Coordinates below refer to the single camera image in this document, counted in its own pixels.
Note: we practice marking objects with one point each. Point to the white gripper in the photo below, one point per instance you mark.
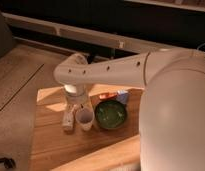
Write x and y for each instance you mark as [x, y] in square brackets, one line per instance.
[76, 94]

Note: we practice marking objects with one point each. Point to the red orange pepper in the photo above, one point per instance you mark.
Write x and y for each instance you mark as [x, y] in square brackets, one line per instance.
[107, 96]

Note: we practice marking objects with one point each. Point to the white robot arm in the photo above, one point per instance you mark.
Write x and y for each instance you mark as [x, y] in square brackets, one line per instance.
[172, 107]

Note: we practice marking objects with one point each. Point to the white squeeze bottle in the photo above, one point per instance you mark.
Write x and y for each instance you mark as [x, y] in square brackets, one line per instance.
[68, 118]

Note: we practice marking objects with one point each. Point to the green bowl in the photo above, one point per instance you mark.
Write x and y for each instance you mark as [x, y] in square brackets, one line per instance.
[110, 114]

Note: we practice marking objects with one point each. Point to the black chair wheel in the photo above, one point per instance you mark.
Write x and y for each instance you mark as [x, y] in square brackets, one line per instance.
[9, 163]

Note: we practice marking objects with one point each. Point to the white shelf rail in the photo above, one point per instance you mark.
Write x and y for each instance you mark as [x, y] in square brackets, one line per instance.
[84, 35]

